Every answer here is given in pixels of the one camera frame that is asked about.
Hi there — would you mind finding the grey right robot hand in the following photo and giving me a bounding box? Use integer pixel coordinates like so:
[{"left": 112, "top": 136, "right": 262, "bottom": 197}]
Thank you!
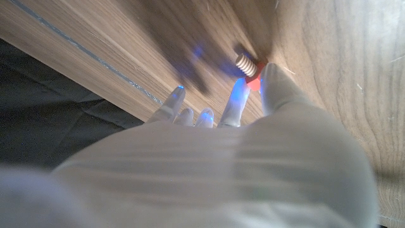
[{"left": 0, "top": 62, "right": 380, "bottom": 228}]

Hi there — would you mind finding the red-headed wooden screw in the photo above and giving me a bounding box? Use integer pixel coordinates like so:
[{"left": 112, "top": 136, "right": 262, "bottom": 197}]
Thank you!
[{"left": 235, "top": 53, "right": 269, "bottom": 92}]

